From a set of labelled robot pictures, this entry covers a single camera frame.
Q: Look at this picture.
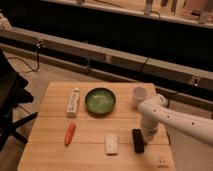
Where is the black eraser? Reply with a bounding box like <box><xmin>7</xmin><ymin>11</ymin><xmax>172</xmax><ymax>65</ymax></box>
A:
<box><xmin>132</xmin><ymin>129</ymin><xmax>144</xmax><ymax>154</ymax></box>

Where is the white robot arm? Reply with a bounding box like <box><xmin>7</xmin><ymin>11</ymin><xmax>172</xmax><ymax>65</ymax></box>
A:
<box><xmin>138</xmin><ymin>94</ymin><xmax>213</xmax><ymax>147</ymax></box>

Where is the white paper cup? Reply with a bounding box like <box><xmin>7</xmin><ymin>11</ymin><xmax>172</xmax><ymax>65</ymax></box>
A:
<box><xmin>132</xmin><ymin>87</ymin><xmax>148</xmax><ymax>108</ymax></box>

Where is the green bowl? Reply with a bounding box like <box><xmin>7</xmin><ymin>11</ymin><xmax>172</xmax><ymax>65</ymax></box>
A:
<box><xmin>85</xmin><ymin>87</ymin><xmax>116</xmax><ymax>115</ymax></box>

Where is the orange carrot toy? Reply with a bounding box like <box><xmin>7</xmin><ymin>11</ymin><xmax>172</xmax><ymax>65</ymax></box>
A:
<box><xmin>64</xmin><ymin>123</ymin><xmax>76</xmax><ymax>146</ymax></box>

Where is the white tube bottle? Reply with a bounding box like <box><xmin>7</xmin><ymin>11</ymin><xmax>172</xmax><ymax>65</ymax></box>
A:
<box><xmin>66</xmin><ymin>88</ymin><xmax>80</xmax><ymax>118</ymax></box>

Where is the black cable on floor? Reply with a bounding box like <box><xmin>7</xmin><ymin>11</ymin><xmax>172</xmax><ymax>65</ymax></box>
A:
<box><xmin>6</xmin><ymin>39</ymin><xmax>44</xmax><ymax>74</ymax></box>

